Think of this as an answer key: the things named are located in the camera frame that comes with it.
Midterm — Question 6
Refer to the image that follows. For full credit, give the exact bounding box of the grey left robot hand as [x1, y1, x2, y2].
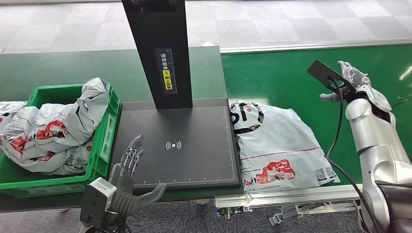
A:
[108, 134, 167, 208]

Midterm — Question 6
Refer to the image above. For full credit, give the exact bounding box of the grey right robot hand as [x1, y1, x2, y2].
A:
[319, 60, 373, 102]

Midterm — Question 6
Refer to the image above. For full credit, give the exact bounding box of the grey plastic courier package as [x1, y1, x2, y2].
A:
[0, 101, 28, 129]
[0, 106, 94, 176]
[230, 100, 341, 194]
[30, 78, 111, 149]

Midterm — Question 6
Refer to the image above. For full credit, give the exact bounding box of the green plastic basket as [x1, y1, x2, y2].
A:
[0, 82, 122, 199]

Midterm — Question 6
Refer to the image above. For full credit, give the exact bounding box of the black weighing device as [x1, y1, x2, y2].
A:
[109, 0, 242, 197]

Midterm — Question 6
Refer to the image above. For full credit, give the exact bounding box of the green conveyor belt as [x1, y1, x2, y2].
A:
[221, 43, 412, 187]

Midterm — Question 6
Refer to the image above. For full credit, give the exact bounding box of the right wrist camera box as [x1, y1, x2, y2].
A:
[307, 59, 357, 97]

